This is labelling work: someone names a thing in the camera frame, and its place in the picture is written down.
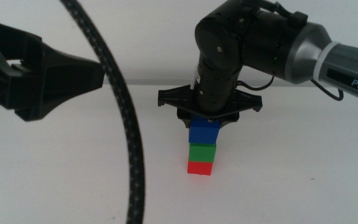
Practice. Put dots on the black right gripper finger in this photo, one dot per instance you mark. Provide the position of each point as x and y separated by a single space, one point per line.
225 122
185 121

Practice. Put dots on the blue cube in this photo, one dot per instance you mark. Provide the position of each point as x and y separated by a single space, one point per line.
204 133

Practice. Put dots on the green cube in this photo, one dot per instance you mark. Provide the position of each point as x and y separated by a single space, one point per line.
202 153

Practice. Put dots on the red cube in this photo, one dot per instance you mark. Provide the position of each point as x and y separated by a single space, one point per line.
199 168

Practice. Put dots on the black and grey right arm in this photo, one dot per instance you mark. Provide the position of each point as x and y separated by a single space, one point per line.
259 40

